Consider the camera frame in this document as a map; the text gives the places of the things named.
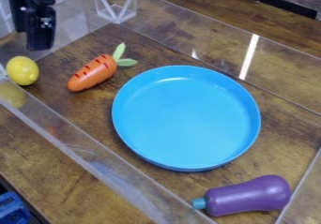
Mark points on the clear acrylic corner bracket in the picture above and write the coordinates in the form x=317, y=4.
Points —
x=115, y=13

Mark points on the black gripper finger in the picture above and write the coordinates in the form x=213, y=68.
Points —
x=40, y=28
x=18, y=14

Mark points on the purple toy eggplant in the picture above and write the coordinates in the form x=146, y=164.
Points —
x=262, y=194

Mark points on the round blue tray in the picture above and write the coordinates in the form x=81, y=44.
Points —
x=186, y=118

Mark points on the clear acrylic enclosure wall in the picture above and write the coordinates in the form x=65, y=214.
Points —
x=62, y=156

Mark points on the white curtain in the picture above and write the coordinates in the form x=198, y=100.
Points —
x=6, y=12

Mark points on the black bar on floor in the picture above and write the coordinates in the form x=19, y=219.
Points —
x=304, y=11

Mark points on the blue plastic crate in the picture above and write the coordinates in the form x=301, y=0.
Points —
x=14, y=211

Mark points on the orange toy carrot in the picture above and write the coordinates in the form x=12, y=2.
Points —
x=99, y=69

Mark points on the yellow toy lemon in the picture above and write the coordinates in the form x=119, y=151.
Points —
x=23, y=70

